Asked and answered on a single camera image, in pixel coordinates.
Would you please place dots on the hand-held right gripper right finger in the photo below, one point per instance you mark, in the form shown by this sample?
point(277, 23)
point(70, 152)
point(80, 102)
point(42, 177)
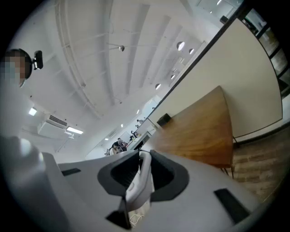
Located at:
point(179, 179)

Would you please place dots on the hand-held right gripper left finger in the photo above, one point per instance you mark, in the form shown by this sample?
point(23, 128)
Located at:
point(106, 179)

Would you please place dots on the white calculator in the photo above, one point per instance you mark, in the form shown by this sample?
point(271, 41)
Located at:
point(145, 172)

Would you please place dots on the rectangular ceiling light panel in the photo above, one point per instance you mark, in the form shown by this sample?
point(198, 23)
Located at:
point(74, 129)
point(32, 111)

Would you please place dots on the black tissue box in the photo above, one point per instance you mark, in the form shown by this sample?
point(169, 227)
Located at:
point(163, 120)

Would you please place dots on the white air conditioner unit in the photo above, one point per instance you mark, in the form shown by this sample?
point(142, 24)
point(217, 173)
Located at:
point(52, 129)

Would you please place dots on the round pendant lamp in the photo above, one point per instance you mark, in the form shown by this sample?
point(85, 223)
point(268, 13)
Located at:
point(191, 51)
point(180, 46)
point(173, 76)
point(158, 86)

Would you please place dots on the grey ceiling spotlight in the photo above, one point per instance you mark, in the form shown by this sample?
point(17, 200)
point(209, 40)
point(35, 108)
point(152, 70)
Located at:
point(122, 48)

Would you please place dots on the dark wooden ladder shelf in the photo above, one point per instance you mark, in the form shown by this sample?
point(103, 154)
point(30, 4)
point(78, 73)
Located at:
point(285, 88)

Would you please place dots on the person with headset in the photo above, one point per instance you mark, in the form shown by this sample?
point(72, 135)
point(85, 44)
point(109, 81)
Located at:
point(15, 68)

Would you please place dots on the cream partition with dark rail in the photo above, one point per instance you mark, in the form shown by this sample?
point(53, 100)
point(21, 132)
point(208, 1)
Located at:
point(226, 68)

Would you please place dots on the black head-worn camera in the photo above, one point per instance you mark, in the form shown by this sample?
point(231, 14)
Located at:
point(38, 59)

